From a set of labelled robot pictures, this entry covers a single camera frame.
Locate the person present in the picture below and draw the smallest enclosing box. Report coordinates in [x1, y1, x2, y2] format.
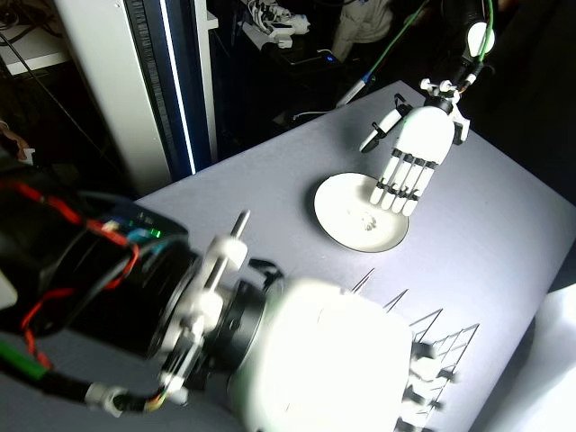
[331, 0, 395, 62]

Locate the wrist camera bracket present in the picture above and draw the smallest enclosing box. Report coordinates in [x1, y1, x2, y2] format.
[449, 107, 472, 146]

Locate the metal wire dish rack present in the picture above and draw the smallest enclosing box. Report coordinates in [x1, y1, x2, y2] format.
[350, 267, 481, 432]

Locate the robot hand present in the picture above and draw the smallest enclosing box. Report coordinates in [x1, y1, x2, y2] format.
[357, 93, 456, 217]
[226, 256, 461, 432]

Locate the spare white robot hand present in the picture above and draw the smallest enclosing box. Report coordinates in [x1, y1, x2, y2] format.
[242, 0, 312, 50]

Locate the green cable with white plug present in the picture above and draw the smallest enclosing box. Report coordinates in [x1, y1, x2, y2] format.
[336, 0, 433, 108]

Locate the black box with blue light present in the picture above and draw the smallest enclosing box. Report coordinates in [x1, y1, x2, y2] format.
[287, 48, 339, 68]

